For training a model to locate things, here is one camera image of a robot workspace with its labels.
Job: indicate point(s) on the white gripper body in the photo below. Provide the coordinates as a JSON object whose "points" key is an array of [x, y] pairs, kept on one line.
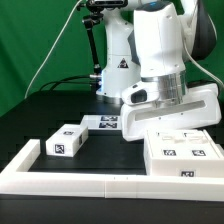
{"points": [[199, 108]]}

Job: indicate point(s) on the white cabinet body box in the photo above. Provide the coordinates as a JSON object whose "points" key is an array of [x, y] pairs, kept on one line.
{"points": [[176, 166]]}

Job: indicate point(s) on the small white tagged block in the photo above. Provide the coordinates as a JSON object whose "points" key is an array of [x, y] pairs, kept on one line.
{"points": [[67, 140]]}

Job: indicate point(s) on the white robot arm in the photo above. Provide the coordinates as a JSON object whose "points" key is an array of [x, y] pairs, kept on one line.
{"points": [[145, 70]]}

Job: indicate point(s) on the white flat panel four tags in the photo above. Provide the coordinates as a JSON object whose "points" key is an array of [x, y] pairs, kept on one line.
{"points": [[102, 122]]}

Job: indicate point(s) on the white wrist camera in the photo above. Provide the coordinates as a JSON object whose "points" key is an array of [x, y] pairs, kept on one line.
{"points": [[141, 92]]}

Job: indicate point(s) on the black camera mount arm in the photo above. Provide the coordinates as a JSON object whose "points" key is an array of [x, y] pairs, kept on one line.
{"points": [[93, 40]]}

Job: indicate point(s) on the white U-shaped workspace frame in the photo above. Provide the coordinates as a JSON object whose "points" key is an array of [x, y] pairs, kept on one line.
{"points": [[17, 178]]}

